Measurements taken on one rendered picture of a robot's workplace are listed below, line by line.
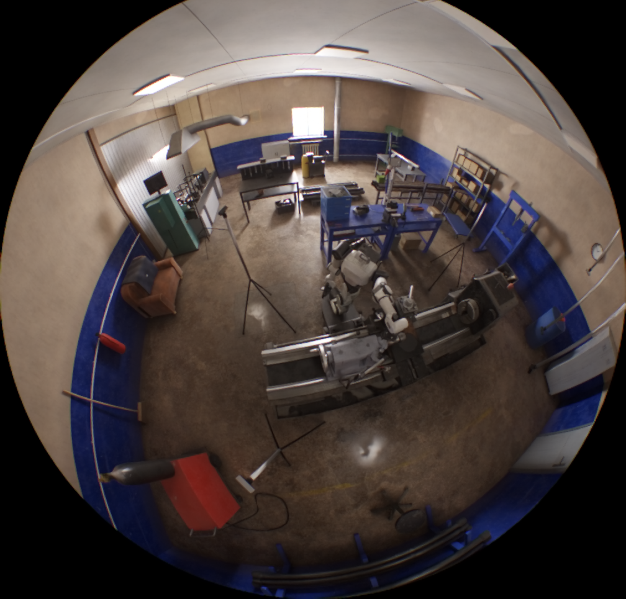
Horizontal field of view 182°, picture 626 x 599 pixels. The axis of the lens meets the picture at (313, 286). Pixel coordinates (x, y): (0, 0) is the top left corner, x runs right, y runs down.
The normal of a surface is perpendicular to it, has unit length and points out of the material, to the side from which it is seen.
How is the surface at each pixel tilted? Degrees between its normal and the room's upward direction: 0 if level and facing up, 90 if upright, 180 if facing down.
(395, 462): 0
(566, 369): 90
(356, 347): 0
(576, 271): 90
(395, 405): 0
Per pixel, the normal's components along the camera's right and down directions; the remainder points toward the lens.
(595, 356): -0.98, 0.18
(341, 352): -0.02, -0.58
